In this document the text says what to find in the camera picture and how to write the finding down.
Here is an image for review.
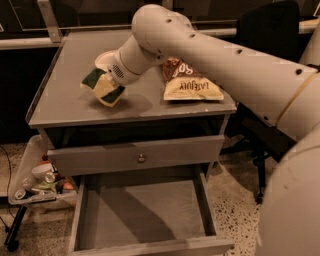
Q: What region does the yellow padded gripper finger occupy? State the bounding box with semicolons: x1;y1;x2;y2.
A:
93;74;125;100

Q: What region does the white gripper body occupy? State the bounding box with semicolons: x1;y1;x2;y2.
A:
107;48;140;85

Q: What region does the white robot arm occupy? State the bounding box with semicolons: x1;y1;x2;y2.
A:
96;5;320;256

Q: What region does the round metal drawer knob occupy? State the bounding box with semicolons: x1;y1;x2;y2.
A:
137;154;146;163

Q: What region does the grey drawer cabinet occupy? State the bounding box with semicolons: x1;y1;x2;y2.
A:
25;26;240;256

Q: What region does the grey top drawer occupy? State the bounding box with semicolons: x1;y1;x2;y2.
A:
48;135;224;176

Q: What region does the grey open middle drawer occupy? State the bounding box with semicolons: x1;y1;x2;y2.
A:
68;168;233;256

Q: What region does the brown yellow chip bag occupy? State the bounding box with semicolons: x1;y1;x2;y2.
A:
162;57;224;101

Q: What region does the silver railing bar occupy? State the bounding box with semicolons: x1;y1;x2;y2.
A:
0;0;319;48

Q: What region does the white cup in bin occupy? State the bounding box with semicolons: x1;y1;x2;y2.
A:
31;163;53;179

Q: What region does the clear plastic bin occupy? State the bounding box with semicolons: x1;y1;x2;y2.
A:
8;135;77;210

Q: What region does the metal can in bin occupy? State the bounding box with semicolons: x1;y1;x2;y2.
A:
14;189;27;200

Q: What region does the black office chair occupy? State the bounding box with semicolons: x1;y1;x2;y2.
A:
222;0;312;203

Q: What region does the black stand with wheel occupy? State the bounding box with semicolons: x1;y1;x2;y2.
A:
4;205;27;252

